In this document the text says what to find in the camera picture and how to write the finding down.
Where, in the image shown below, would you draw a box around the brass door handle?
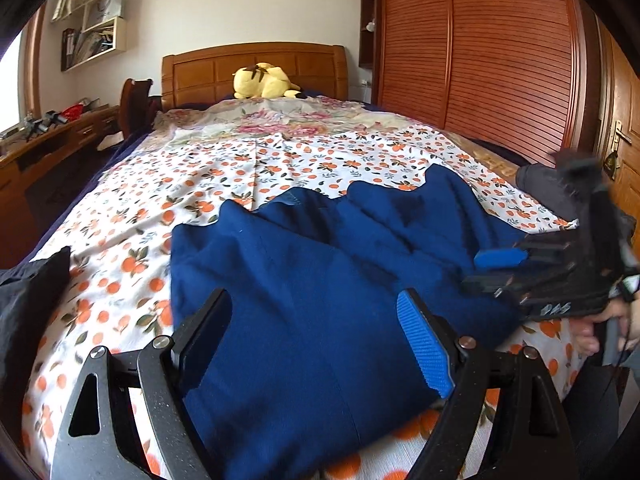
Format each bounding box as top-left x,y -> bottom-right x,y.
611,120 -> 632,154

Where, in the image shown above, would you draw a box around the wooden desk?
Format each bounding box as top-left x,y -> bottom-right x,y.
0,105 -> 124,267

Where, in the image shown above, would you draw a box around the small dark gadgets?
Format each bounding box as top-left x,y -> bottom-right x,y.
22,110 -> 69,137

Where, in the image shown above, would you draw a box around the wooden headboard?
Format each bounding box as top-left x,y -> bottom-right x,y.
161,42 -> 349,112

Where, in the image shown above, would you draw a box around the orange print bed sheet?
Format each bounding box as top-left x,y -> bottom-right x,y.
22,129 -> 589,480

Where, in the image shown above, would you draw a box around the yellow plush toy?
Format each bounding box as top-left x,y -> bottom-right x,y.
232,62 -> 302,100

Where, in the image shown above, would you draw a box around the black cloth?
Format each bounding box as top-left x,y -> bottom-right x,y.
0,246 -> 72,412

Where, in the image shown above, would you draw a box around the wooden chair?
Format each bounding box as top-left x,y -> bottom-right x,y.
120,78 -> 162,139

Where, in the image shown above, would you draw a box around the window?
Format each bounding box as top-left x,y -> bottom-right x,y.
0,25 -> 32,137

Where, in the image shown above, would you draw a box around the wooden louvred wardrobe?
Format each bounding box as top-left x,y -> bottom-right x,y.
359,0 -> 602,167

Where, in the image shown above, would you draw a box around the floral blanket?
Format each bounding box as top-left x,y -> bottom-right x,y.
152,97 -> 437,147

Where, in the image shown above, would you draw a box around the wooden door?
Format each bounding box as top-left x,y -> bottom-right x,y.
597,24 -> 640,242

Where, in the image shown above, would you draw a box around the white wall shelf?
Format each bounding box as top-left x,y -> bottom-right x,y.
50,0 -> 134,73

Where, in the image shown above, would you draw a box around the grey cloth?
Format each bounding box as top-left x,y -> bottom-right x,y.
515,164 -> 581,221

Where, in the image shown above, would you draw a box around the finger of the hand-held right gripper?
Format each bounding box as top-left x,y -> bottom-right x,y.
472,236 -> 577,274
462,271 -> 543,307

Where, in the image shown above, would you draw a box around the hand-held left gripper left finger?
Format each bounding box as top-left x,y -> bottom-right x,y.
50,287 -> 234,480

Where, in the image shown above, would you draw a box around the blue suit jacket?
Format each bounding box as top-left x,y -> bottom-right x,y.
170,164 -> 540,462

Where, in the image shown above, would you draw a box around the person's right hand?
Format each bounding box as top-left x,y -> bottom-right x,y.
575,300 -> 640,357

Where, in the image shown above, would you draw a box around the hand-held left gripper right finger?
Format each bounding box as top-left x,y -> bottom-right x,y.
396,287 -> 592,480

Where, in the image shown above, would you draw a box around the white paper bag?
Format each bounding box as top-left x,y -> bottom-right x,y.
85,0 -> 124,29

